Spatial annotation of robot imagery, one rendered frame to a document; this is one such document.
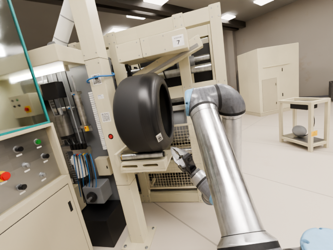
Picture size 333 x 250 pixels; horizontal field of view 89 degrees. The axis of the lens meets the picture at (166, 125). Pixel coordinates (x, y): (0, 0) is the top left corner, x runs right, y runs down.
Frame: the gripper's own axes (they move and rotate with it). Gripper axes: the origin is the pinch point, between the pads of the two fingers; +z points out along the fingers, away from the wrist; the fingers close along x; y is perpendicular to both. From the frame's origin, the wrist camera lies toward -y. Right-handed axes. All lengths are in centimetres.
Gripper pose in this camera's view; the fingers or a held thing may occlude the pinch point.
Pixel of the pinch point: (172, 148)
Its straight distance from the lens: 102.5
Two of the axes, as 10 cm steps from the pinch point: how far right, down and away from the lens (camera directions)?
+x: 7.8, -5.5, 3.0
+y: 0.9, 5.7, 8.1
